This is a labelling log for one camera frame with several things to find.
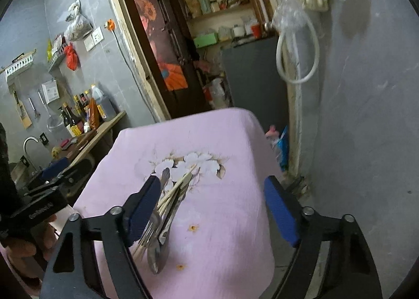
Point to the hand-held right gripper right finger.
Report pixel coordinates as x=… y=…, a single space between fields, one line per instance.
x=281 y=212

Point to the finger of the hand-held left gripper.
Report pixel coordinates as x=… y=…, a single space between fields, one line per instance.
x=55 y=168
x=80 y=174

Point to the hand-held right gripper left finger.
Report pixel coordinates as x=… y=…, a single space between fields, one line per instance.
x=144 y=209

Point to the wooden chopstick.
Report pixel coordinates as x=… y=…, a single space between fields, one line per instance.
x=188 y=172
x=163 y=204
x=181 y=182
x=171 y=197

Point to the metal knife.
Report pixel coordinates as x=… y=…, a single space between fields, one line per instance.
x=174 y=210

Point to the metal fork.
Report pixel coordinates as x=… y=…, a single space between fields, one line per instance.
x=165 y=177

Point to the metal spoon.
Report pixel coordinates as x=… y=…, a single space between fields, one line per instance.
x=157 y=261

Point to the person's left hand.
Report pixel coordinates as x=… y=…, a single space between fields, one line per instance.
x=23 y=248

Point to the yellow sponge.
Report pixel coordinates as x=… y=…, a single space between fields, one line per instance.
x=56 y=152

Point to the pink brush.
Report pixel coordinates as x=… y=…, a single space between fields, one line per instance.
x=66 y=144

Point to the wooden cutting board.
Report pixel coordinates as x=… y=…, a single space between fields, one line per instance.
x=81 y=143

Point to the metal sink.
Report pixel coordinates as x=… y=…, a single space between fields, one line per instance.
x=23 y=176

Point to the metal faucet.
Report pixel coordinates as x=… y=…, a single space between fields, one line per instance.
x=29 y=139

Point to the metal strainer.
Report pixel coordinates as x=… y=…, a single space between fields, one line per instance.
x=54 y=124

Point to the row of sauce bottles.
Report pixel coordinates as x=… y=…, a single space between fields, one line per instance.
x=73 y=119

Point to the orange-brown packet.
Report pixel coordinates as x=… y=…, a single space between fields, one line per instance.
x=93 y=116

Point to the blue and white bag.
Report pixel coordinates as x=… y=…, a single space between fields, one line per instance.
x=283 y=150

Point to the wooden knife board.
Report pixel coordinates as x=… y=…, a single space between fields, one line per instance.
x=23 y=114

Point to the metal spatula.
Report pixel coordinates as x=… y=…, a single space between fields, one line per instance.
x=33 y=109

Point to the large oil jug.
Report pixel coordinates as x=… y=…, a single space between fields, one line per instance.
x=104 y=104

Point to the pink floral cloth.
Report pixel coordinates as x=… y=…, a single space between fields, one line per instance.
x=222 y=161

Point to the red plastic bag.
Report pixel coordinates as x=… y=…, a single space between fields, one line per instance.
x=72 y=58

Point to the yellow packet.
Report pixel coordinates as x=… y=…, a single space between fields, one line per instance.
x=49 y=52

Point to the red and white packet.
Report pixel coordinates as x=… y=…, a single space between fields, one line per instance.
x=57 y=43

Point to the dark wooden door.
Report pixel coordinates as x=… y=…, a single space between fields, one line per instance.
x=183 y=83

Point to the grey cabinet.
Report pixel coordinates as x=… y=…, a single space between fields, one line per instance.
x=255 y=80

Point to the white plastic bag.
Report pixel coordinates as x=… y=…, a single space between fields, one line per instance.
x=216 y=93

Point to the hanging clear bag of dried goods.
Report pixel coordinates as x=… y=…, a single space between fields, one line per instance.
x=78 y=27

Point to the sunflower door poster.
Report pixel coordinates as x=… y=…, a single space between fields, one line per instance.
x=157 y=44

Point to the orange plug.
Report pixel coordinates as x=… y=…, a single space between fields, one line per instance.
x=110 y=25

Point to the green box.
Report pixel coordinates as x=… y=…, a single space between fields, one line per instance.
x=205 y=40

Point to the red cup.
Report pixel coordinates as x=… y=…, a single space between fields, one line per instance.
x=255 y=31

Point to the crumpled clear plastic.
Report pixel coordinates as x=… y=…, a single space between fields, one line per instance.
x=288 y=14

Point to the wooden shelf unit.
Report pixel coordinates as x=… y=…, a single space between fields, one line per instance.
x=226 y=8

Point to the black wall outlet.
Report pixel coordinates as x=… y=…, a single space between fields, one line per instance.
x=43 y=139

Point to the white wall calendar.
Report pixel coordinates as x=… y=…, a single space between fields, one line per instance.
x=50 y=91

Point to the grey wall rack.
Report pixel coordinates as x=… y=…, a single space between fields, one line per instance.
x=57 y=60

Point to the white wall rack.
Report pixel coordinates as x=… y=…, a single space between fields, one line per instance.
x=19 y=65

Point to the white wall socket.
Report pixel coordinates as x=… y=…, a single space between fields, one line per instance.
x=89 y=44
x=98 y=35

